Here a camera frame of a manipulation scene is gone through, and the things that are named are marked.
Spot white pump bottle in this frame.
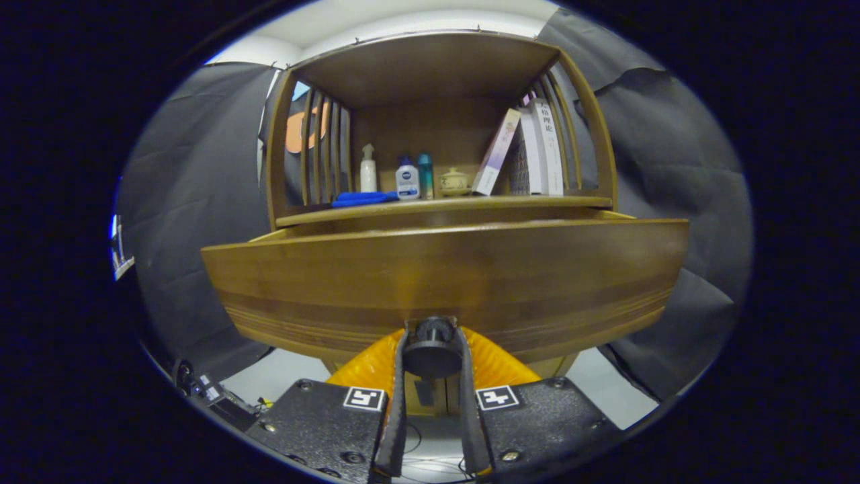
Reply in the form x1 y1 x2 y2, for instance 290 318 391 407
359 143 378 194

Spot brown wooden drawer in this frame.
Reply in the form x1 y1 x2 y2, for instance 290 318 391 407
200 208 691 380

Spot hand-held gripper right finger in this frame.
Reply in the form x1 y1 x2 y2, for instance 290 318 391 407
459 327 622 483

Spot white blue-capped lotion bottle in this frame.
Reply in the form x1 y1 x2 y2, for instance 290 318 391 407
395 157 421 200

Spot purple cover book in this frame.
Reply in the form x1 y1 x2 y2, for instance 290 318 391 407
472 108 523 196

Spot wooden cabinet door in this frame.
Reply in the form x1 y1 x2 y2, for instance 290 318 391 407
406 376 446 417
447 355 580 416

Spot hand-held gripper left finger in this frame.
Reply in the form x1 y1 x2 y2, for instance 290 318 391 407
245 328 409 484

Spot thick white book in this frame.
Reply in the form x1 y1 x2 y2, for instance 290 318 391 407
531 98 565 196

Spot beige lidded teacup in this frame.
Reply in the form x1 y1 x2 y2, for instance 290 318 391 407
438 167 471 198

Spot patterned cover book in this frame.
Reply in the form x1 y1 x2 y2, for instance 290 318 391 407
507 111 544 196

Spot brown wooden cabinet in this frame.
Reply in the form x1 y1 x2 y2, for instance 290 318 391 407
259 30 619 417

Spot black floor cables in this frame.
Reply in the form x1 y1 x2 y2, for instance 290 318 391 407
403 420 471 484

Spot wooden countertop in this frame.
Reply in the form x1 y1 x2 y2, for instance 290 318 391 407
275 195 613 228

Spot blue folded cloth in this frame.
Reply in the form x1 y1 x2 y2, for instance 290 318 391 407
331 191 400 208

